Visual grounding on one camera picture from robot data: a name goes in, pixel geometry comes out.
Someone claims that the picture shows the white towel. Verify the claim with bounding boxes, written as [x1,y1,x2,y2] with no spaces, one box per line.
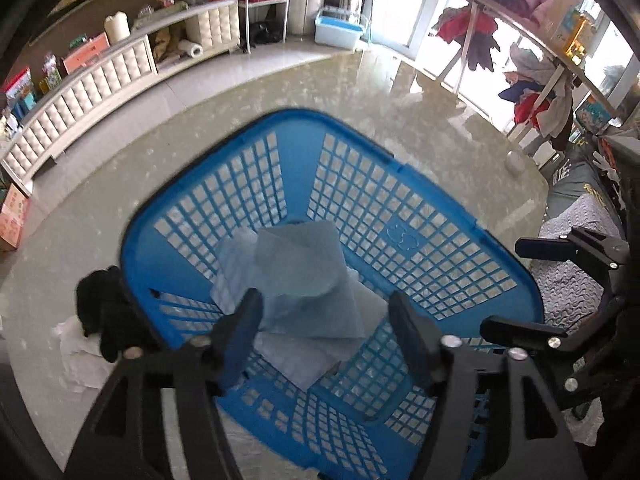
[210,229,262,313]

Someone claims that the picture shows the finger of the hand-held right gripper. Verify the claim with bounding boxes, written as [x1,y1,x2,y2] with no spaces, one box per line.
[480,304,626,362]
[515,226,631,307]

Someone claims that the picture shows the black cloth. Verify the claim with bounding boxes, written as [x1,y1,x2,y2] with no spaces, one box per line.
[76,266,147,364]

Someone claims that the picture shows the hanging mixed clothes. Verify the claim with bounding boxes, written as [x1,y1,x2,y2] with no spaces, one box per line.
[497,42,577,152]

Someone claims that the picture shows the grey patterned sofa blanket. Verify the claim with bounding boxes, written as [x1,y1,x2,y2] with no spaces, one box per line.
[530,194,627,443]

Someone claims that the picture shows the dark cushion with yellow letters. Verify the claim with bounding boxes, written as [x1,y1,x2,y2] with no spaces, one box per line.
[545,152,622,211]

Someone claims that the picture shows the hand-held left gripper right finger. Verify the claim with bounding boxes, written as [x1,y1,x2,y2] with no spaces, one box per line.
[387,291,589,480]

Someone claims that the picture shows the white cloth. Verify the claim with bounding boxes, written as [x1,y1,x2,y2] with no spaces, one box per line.
[254,267,389,394]
[50,317,119,392]

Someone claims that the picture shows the printed cardboard box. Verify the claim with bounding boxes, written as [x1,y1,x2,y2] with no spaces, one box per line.
[0,185,29,252]

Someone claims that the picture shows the glass sliding door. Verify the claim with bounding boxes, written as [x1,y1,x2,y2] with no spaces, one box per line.
[360,0,506,126]

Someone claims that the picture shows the white metal shelf rack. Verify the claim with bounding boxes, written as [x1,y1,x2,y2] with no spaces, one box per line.
[220,0,294,54]

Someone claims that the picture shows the light blue cloth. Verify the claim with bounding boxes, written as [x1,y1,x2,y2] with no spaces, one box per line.
[252,220,367,339]

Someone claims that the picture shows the white plastic jug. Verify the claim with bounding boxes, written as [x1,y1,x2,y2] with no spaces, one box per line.
[104,11,132,44]

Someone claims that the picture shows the white tufted TV cabinet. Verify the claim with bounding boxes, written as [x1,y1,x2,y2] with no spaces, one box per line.
[0,0,242,192]

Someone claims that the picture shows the blue and white bin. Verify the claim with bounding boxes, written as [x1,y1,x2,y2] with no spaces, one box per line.
[314,6,369,51]

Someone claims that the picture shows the white clothes drying rack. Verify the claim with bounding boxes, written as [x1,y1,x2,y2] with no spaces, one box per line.
[404,0,640,161]

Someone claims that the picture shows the red hanging garment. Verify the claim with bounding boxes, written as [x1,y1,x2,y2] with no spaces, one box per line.
[432,5,502,74]

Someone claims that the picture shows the red snack package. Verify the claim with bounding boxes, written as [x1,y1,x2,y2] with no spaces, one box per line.
[4,67,34,104]

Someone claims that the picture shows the pink box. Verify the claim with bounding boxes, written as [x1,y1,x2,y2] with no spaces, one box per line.
[62,32,110,74]

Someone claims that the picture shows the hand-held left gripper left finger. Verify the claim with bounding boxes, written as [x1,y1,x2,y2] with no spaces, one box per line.
[62,287,265,480]

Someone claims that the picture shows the yellow box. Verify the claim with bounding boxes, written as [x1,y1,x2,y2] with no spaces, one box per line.
[542,0,602,57]

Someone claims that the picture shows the blue plastic basket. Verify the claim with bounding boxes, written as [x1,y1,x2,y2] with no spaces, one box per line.
[119,108,545,476]

